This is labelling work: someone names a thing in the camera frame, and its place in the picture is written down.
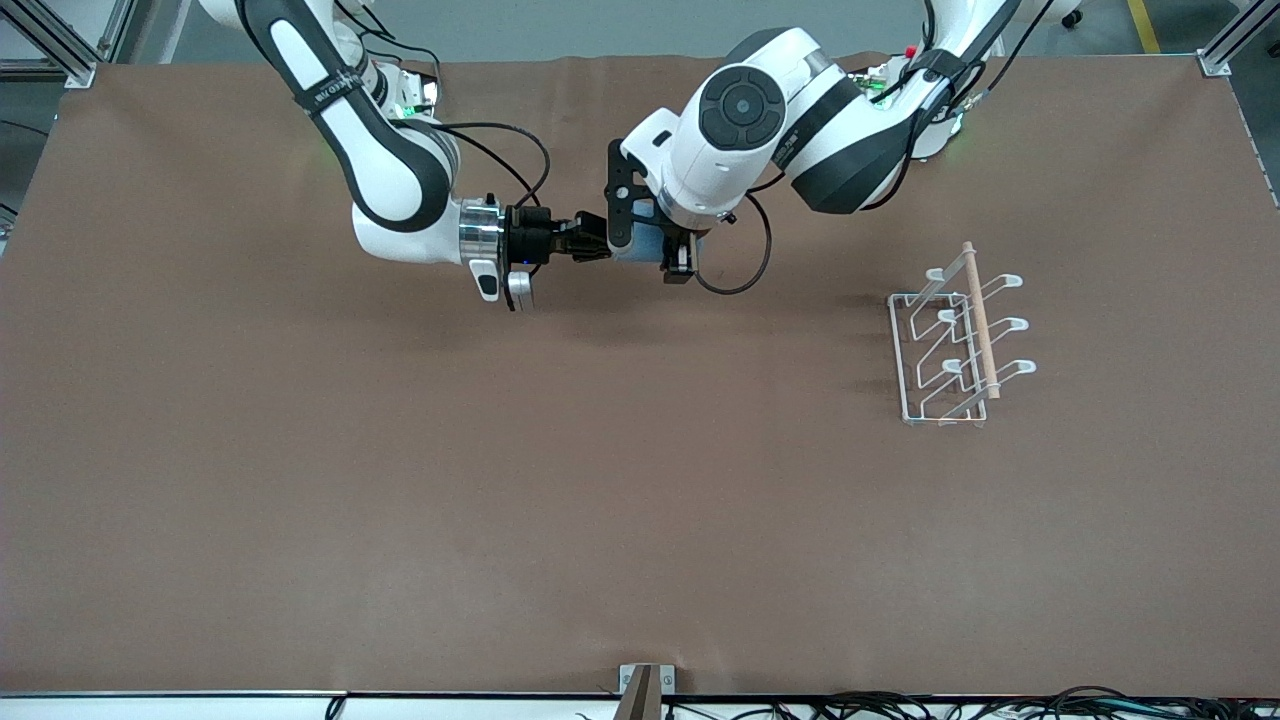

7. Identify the grey metal bracket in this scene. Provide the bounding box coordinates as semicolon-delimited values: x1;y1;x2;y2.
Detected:
618;663;676;695

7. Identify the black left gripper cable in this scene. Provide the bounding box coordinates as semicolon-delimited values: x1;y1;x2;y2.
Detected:
695;190;773;296

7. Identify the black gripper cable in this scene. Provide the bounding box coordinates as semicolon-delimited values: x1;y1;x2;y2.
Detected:
695;190;773;296
420;120;552;211

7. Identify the black right arm base cable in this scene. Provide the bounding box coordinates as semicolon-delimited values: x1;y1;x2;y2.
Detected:
355;33;444;83

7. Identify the brown table cover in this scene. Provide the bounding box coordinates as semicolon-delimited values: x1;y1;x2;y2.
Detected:
0;52;1280;698

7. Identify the white wire cup rack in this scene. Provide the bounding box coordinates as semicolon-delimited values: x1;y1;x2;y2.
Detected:
888;240;1038;428

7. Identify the black cable bundle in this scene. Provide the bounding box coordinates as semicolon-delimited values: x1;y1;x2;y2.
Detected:
665;685;1280;720

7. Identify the aluminium frame profile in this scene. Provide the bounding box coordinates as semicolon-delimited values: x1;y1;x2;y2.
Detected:
0;0;136;89
1198;0;1280;79

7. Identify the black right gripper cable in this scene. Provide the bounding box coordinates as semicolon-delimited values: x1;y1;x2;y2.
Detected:
420;120;552;211

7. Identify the blue plastic cup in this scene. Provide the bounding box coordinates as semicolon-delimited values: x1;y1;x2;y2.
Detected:
610;222;707;267

